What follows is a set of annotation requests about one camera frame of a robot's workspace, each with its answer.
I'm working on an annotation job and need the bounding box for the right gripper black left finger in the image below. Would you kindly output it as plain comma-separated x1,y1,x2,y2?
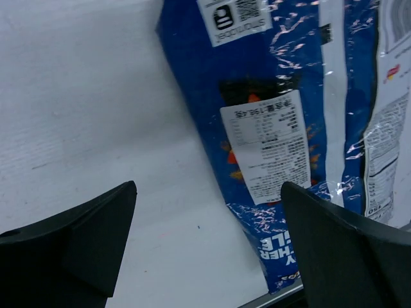
1,181,137,307

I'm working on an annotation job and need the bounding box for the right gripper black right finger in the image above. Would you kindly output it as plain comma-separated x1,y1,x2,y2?
281,182,410,307

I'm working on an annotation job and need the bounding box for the aluminium front rail frame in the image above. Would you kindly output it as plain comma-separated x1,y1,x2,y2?
240,280,304,308

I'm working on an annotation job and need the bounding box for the blue Doritos bag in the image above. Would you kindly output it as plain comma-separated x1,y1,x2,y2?
157,1,410,293

